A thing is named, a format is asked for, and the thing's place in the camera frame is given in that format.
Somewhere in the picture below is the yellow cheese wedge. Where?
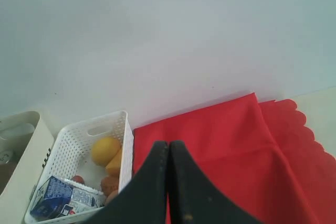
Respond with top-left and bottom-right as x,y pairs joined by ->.
106,149 -> 122,177

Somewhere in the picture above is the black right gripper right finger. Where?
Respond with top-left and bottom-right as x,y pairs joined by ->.
169,141 -> 260,223

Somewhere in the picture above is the yellow lemon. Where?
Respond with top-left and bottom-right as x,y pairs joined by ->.
91,136 -> 121,166

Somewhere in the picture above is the orange fried nugget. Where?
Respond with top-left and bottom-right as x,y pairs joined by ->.
100,176 -> 119,196

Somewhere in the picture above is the blue milk carton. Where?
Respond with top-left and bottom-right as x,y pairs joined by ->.
30,176 -> 106,219

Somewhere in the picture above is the brown wooden plate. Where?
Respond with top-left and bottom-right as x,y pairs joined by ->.
0,162 -> 17,194

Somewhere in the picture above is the white perforated plastic basket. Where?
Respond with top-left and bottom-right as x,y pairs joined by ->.
24,110 -> 135,224

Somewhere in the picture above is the cream plastic bin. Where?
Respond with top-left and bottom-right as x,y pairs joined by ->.
1,111 -> 54,223

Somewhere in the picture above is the red sausage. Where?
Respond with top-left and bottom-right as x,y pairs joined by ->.
71,175 -> 85,185

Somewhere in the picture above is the red tablecloth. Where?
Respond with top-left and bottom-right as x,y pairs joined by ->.
133,94 -> 335,223

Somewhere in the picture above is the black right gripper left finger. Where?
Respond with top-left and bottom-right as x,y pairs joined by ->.
86,141 -> 169,224

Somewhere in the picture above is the brown egg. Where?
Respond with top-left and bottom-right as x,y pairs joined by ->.
104,190 -> 118,206

